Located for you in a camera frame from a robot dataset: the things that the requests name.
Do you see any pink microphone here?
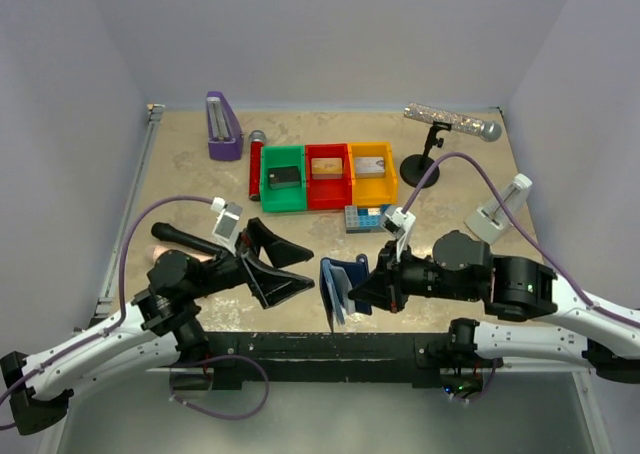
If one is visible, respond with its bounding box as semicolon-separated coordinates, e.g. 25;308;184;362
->
145;244;214;263

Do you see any black microphone stand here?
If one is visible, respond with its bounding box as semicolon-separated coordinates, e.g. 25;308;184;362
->
399;122;452;187

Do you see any purple metronome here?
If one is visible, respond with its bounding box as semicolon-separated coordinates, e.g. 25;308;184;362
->
205;91;244;162

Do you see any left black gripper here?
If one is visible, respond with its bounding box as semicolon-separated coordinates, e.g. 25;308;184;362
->
190;218;317;308

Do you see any yellow plastic bin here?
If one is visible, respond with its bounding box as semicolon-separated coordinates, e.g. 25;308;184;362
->
347;142;398;207

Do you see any red microphone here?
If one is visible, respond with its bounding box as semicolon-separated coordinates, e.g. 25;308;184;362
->
248;130;267;202

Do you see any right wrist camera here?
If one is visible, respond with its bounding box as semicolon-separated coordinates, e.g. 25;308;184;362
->
380;205;416;262

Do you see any green plastic bin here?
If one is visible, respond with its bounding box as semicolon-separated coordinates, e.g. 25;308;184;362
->
260;145;307;213

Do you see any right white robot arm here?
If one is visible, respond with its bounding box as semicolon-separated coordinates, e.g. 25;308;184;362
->
348;231;639;384

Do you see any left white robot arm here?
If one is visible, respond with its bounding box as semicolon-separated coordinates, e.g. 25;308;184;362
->
1;218;315;436

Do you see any glitter silver microphone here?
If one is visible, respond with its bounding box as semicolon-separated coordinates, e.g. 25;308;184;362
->
404;102;502;142

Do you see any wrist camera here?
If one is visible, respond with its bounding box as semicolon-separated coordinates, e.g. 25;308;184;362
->
380;205;416;262
210;197;243;252

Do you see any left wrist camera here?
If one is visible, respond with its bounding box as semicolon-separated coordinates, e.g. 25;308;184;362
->
210;197;243;252

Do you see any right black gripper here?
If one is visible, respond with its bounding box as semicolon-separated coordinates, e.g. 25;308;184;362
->
347;237;478;313

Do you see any black credit card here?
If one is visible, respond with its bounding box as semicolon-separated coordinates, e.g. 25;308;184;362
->
267;166;301;190

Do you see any blue grey lego block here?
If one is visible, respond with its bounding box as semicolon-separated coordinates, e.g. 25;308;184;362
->
344;204;390;234

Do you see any red plastic bin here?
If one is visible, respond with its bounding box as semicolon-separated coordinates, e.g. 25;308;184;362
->
305;143;352;210

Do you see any silver credit card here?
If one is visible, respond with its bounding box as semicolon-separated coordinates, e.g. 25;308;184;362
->
354;156;386;179

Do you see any navy blue card holder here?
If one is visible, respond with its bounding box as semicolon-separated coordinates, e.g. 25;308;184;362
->
319;254;373;333

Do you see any black microphone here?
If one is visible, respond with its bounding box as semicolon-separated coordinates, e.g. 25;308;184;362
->
151;222;226;257

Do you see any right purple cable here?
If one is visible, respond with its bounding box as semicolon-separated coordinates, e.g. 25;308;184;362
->
402;152;640;325

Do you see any gold credit card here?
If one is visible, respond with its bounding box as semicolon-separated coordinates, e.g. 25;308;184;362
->
310;157;344;181

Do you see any white metronome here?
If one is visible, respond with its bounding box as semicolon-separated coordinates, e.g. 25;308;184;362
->
465;173;532;244

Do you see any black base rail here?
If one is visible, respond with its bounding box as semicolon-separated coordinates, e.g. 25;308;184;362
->
207;332;492;390

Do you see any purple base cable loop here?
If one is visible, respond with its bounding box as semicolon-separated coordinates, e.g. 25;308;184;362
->
168;351;271;419

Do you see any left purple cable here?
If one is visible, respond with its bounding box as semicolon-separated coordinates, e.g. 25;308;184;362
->
0;196;216;430

